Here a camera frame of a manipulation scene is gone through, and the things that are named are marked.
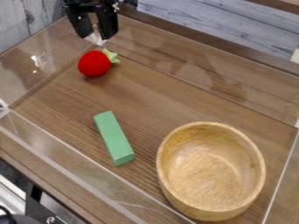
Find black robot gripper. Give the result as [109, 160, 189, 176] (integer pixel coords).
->
[63, 0, 119, 40]

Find red plush strawberry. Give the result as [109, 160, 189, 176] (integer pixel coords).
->
[78, 48, 121, 77]

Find round wooden bowl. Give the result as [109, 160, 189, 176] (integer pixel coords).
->
[157, 122, 267, 221]

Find green rectangular block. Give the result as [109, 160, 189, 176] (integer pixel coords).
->
[94, 111, 137, 166]

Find clear acrylic enclosure wall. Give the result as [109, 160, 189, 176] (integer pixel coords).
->
[0, 100, 195, 224]

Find black table leg bracket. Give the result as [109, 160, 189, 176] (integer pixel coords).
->
[24, 185, 67, 224]

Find black cable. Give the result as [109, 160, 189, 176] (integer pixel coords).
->
[0, 205, 19, 224]

